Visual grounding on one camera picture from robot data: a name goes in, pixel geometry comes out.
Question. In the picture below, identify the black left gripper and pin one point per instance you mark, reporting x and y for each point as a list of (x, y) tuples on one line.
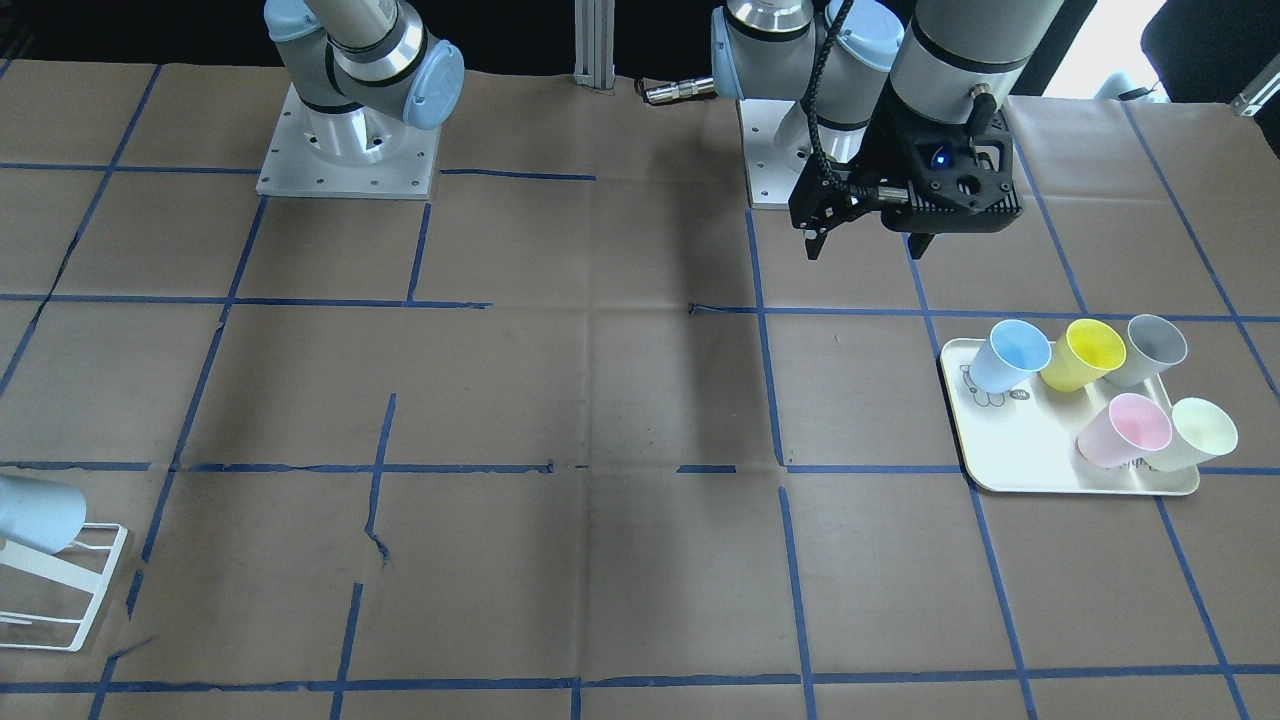
[(884, 150)]

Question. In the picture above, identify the pale blue cup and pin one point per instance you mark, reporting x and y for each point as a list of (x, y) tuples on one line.
[(41, 514)]

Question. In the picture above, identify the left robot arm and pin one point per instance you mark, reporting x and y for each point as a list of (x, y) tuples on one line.
[(836, 61)]

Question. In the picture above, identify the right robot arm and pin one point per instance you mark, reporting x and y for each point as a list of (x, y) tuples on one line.
[(347, 55)]

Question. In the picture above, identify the blue cup on tray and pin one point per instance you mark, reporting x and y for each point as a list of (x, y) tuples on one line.
[(1014, 350)]

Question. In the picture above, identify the yellow cup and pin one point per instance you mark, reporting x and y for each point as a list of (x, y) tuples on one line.
[(1087, 350)]

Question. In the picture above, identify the grey cup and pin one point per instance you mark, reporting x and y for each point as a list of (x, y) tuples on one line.
[(1152, 345)]

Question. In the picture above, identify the pink cup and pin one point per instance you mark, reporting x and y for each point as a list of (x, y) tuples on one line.
[(1128, 428)]

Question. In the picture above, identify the pale green cup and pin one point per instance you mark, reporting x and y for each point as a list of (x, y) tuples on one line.
[(1201, 430)]

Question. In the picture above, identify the cream plastic tray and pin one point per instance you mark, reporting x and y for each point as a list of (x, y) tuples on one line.
[(1025, 440)]

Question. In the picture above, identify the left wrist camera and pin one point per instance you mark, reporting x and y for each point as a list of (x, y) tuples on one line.
[(923, 215)]

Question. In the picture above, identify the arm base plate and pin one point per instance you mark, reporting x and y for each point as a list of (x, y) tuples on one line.
[(775, 146), (362, 154)]

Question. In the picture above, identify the aluminium frame post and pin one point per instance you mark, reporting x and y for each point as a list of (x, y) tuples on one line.
[(594, 45)]

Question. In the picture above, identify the white wire cup rack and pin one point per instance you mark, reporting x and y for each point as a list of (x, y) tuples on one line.
[(52, 600)]

